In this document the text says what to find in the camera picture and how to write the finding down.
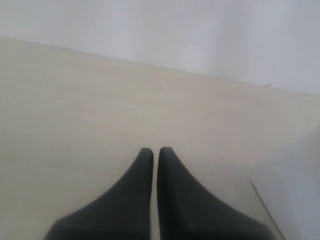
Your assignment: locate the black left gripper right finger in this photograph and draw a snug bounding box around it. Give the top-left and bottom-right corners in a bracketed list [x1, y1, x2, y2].
[156, 146, 284, 240]

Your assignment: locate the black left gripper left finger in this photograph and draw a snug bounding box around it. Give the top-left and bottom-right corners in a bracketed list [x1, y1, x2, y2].
[45, 148, 154, 240]

